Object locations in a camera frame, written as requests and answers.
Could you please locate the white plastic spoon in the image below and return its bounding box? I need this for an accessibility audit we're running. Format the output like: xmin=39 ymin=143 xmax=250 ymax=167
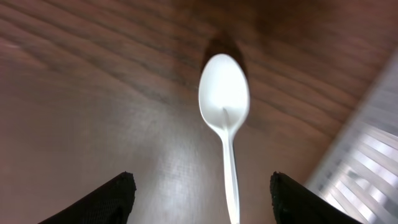
xmin=198 ymin=54 xmax=250 ymax=224

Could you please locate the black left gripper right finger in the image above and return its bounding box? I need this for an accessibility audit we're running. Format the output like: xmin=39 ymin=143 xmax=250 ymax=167
xmin=270 ymin=172 xmax=360 ymax=224

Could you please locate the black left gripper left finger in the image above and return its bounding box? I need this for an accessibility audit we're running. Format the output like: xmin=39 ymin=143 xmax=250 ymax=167
xmin=40 ymin=172 xmax=136 ymax=224

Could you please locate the clear plastic basket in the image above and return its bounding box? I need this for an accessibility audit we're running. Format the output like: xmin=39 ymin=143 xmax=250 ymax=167
xmin=305 ymin=53 xmax=397 ymax=223

